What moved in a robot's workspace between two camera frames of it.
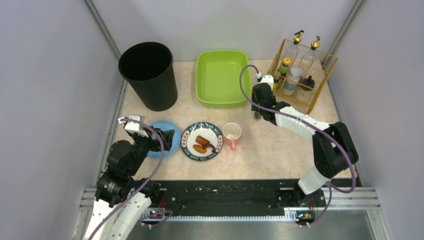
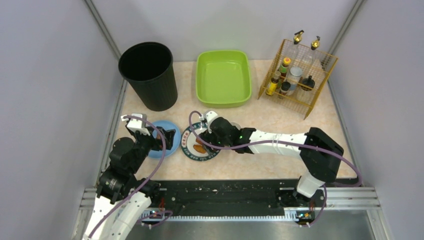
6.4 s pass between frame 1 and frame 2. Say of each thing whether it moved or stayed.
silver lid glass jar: stayed
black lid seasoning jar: stayed
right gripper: moved
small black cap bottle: moved
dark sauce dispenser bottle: stayed
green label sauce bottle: stayed
